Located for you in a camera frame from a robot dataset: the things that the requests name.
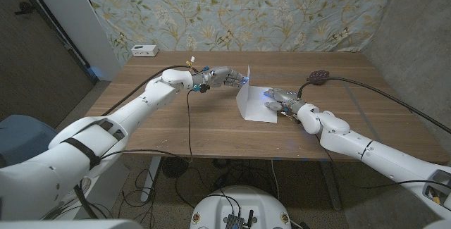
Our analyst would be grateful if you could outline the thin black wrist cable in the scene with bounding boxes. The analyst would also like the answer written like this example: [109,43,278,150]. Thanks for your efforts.
[314,133,451,190]
[185,88,194,161]

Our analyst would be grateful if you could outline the blue plastic bin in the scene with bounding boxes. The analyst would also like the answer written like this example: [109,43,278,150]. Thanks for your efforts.
[0,115,59,168]

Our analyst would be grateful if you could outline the thin grey hanging cable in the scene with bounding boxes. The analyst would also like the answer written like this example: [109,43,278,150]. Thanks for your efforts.
[270,159,280,202]

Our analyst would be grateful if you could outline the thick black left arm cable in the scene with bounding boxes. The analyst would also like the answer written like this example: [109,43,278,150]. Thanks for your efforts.
[101,65,193,117]

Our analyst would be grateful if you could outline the grey table leg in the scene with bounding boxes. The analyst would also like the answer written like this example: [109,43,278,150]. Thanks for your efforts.
[319,161,343,211]

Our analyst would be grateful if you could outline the purple toy grapes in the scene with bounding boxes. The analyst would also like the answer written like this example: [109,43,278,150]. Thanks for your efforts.
[306,69,330,86]

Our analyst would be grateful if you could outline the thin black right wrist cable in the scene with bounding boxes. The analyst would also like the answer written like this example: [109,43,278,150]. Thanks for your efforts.
[314,133,451,190]

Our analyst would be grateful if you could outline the white paper sheet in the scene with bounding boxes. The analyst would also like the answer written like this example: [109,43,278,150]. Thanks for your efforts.
[235,66,279,123]

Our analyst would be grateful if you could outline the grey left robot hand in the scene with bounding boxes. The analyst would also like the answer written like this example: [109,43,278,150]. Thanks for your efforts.
[192,66,249,94]

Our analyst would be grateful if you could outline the grey finned torso module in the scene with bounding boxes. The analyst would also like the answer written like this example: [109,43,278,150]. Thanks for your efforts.
[224,213,244,229]

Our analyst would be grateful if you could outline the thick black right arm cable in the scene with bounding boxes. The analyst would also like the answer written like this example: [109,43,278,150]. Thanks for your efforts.
[297,76,451,135]

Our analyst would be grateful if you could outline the thin black left wrist cable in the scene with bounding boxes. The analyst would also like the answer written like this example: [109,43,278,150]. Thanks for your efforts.
[185,88,194,161]

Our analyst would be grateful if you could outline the floral printed backdrop cloth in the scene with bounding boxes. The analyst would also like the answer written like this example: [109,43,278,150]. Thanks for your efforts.
[79,0,402,66]

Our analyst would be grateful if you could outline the white power strip box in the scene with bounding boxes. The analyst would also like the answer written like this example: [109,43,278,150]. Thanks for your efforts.
[130,44,159,58]

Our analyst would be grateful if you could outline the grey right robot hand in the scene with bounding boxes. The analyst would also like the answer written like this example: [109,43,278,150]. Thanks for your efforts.
[263,87,307,114]

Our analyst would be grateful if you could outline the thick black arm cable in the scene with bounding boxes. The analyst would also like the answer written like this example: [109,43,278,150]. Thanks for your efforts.
[101,65,193,117]
[297,76,451,135]

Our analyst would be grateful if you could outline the white table leg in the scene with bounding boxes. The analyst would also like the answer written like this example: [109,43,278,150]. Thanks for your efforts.
[140,156,162,202]

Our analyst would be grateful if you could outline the white cabinet panel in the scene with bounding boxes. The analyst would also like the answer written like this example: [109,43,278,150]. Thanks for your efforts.
[26,0,123,81]

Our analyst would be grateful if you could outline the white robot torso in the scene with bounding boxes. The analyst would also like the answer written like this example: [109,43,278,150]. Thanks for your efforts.
[190,185,292,229]

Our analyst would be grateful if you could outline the black round fan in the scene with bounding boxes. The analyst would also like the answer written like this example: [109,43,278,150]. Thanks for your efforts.
[161,156,190,179]

